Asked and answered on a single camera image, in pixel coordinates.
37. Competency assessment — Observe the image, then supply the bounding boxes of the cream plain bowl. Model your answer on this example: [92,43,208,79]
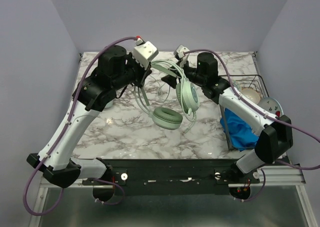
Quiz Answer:
[241,88,261,104]

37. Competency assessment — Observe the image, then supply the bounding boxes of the blue plate with red fruit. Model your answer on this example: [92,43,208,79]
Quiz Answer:
[258,97,284,118]

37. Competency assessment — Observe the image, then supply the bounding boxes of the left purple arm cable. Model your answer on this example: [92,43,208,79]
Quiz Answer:
[23,35,146,217]

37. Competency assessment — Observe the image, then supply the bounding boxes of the mint green wired headphones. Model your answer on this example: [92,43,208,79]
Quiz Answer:
[133,60,200,133]

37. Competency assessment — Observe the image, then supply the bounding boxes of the blue cloth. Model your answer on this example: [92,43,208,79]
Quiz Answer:
[220,108,259,151]

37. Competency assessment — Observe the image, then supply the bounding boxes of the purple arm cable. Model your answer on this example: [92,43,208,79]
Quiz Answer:
[178,49,320,203]
[23,35,146,217]

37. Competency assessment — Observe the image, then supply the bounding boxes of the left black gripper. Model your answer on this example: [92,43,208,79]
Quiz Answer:
[112,51,153,91]

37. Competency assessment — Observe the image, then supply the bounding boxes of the black wire dish rack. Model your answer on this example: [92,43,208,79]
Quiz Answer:
[220,74,269,151]

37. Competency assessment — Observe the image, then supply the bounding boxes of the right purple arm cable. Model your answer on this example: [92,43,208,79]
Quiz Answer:
[178,49,320,203]

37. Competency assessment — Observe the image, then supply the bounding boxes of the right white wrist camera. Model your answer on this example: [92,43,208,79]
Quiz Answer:
[173,44,190,68]

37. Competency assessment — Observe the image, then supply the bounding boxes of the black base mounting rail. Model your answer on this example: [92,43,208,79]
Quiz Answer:
[82,159,260,197]

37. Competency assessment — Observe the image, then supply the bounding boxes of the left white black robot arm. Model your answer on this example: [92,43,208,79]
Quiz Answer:
[27,41,159,189]

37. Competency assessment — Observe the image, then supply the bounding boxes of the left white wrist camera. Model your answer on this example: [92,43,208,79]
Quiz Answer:
[132,41,159,70]

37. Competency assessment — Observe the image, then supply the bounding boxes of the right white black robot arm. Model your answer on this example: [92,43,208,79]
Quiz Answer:
[167,49,293,183]

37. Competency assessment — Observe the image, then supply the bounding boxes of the mint green rectangular tray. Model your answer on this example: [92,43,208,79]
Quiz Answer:
[104,100,114,109]

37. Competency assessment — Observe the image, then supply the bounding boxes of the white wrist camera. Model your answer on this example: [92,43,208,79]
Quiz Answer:
[173,44,190,68]
[132,41,159,70]

